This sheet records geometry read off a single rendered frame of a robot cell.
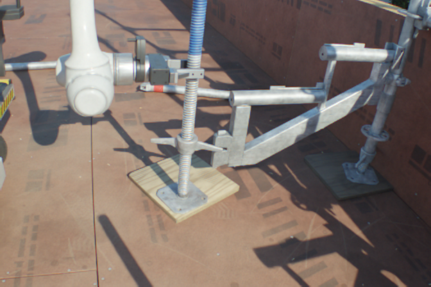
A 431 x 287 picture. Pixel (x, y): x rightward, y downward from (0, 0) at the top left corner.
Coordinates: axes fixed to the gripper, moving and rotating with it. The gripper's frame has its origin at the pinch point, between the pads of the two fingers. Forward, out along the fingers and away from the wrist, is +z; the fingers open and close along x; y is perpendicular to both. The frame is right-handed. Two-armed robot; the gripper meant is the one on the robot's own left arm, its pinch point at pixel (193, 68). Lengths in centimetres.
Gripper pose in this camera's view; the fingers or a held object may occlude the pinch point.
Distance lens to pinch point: 104.2
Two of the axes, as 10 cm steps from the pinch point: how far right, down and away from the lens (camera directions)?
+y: -1.2, 8.7, 4.8
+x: 3.1, 4.9, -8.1
